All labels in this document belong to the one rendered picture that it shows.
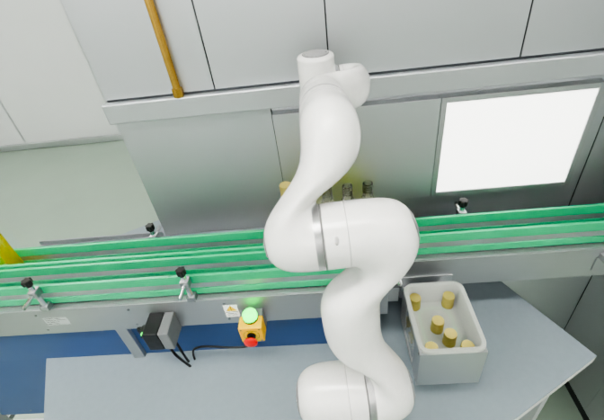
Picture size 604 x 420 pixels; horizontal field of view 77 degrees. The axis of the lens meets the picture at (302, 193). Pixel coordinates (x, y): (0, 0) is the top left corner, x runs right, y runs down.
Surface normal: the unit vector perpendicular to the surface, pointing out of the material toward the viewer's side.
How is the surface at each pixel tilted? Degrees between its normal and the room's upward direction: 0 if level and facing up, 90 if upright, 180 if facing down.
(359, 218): 23
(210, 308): 90
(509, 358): 0
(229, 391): 0
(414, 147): 90
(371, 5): 90
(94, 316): 90
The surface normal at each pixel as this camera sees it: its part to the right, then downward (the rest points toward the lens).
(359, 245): -0.02, 0.26
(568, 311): -0.01, 0.60
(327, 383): -0.13, -0.66
